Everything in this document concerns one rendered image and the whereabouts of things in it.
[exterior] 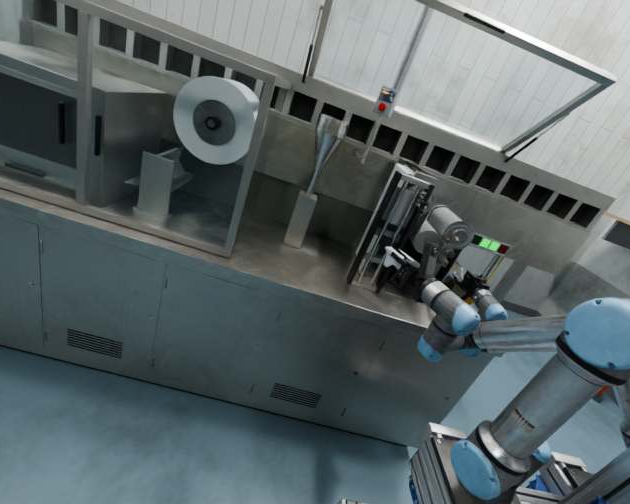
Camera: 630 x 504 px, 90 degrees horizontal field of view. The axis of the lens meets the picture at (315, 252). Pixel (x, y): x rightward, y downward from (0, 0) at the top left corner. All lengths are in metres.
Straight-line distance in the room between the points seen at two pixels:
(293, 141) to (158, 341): 1.17
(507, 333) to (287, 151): 1.28
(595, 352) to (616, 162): 4.13
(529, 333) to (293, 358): 1.00
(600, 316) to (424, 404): 1.25
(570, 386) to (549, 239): 1.56
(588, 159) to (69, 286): 4.61
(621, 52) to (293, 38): 3.06
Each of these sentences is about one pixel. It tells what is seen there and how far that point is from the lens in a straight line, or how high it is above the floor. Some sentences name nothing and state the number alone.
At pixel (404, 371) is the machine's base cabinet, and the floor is 0.61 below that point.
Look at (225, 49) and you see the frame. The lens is 1.77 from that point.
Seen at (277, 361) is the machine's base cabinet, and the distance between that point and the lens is 1.59.
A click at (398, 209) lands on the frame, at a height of 1.30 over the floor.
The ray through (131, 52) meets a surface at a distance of 1.31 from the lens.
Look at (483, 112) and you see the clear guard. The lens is 1.77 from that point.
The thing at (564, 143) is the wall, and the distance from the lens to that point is 4.36.
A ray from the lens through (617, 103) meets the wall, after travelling 4.58.
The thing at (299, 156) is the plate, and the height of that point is 1.29.
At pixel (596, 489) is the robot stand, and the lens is 1.20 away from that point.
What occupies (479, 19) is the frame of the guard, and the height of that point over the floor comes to 1.99.
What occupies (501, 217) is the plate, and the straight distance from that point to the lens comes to 2.07.
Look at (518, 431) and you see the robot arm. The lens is 0.86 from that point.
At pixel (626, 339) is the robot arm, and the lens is 0.73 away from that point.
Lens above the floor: 1.58
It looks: 25 degrees down
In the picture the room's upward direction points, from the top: 21 degrees clockwise
